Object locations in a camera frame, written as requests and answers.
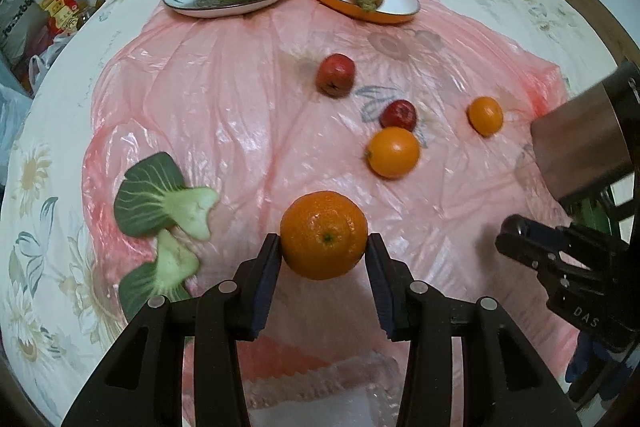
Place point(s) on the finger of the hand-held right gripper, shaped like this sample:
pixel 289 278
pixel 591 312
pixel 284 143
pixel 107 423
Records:
pixel 520 251
pixel 530 231

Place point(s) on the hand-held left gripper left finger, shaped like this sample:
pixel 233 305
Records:
pixel 267 277

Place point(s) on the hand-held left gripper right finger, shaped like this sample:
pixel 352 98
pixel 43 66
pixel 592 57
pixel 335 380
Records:
pixel 380 287

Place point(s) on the orange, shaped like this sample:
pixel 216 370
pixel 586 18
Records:
pixel 393 152
pixel 324 234
pixel 485 115

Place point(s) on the small red apple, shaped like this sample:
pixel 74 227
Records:
pixel 335 74
pixel 398 114

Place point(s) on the dark blue cloth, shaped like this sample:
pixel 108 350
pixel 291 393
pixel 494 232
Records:
pixel 582 362

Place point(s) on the black and copper kettle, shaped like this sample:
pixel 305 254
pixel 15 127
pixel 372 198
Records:
pixel 580 142

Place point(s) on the bok choy piece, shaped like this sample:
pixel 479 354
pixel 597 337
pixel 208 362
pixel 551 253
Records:
pixel 150 202
pixel 160 272

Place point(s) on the pink plastic sheet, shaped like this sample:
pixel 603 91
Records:
pixel 225 107

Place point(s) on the white plastic bag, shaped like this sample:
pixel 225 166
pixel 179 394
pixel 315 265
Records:
pixel 37 67

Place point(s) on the yellow and red boxes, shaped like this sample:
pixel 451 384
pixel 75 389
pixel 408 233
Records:
pixel 65 9

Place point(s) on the grey printed bag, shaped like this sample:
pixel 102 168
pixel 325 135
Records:
pixel 15 22

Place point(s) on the wooden bed frame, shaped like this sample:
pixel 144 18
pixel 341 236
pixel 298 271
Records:
pixel 600 7

